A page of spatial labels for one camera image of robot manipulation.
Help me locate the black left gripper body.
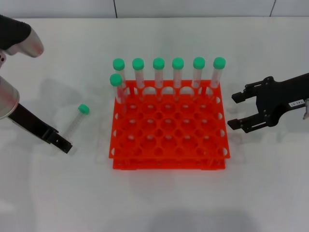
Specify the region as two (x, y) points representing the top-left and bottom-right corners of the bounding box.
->
(8, 102), (59, 145)

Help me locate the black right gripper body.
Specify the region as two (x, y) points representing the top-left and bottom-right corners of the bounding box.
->
(254, 72), (309, 127)

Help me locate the green capped clear test tube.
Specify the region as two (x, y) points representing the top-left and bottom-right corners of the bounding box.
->
(112, 58), (126, 97)
(209, 57), (226, 99)
(192, 57), (206, 100)
(171, 57), (185, 101)
(109, 73), (127, 114)
(62, 103), (90, 140)
(132, 58), (145, 101)
(152, 57), (166, 101)

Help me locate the orange plastic test tube rack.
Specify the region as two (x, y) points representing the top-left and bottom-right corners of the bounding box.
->
(108, 79), (231, 171)

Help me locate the right arm cable with connector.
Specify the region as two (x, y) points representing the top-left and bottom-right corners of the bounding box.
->
(302, 98), (309, 120)

